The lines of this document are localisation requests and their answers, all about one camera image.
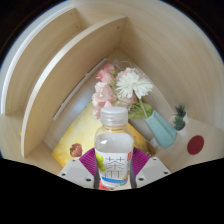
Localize light wooden shelf unit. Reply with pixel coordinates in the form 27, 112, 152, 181
0, 6, 129, 158

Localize yellow flower painting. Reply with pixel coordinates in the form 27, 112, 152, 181
51, 99, 158, 168

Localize teal faceted vase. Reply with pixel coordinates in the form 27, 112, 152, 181
144, 109, 178, 149

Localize pink and white flower bouquet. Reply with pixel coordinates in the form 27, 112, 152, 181
91, 62, 155, 121

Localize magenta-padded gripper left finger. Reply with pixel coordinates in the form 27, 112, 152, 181
57, 147, 100, 190

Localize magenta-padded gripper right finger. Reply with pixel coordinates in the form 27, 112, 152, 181
128, 147, 172, 190

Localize white light bar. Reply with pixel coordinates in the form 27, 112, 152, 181
52, 58, 108, 122

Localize clear plastic drink bottle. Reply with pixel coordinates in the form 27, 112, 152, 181
94, 106, 135, 190

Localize small plant in white pot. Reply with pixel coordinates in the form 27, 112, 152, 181
168, 104, 189, 137

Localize flat round red coaster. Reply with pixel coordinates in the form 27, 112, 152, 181
186, 134, 205, 156

